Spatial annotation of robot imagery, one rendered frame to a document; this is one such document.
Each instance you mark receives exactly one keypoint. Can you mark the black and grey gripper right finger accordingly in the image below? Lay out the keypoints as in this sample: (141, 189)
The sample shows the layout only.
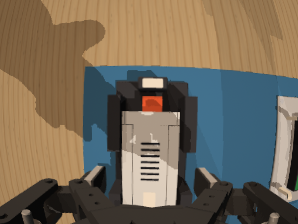
(225, 200)

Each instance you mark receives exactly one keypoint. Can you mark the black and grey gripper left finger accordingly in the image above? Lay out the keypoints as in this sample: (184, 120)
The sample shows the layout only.
(45, 201)

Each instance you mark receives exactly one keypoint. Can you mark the beige rectangular cover with slots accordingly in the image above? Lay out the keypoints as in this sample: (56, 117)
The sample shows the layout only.
(147, 164)

